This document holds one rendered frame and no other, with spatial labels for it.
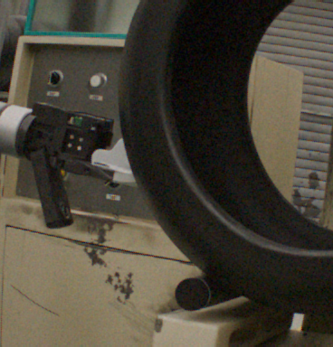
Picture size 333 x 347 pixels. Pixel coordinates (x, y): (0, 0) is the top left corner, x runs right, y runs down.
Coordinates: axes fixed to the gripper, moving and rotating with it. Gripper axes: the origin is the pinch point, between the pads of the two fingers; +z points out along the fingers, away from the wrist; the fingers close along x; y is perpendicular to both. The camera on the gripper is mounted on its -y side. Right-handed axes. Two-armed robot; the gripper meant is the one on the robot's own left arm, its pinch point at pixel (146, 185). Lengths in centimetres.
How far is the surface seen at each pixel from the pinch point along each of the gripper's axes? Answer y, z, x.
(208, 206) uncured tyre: 1.2, 13.9, -12.5
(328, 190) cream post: 3.8, 18.1, 27.6
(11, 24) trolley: 23, -238, 308
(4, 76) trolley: -5, -234, 309
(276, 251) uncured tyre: -1.7, 23.7, -12.4
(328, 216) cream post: -0.2, 19.1, 27.6
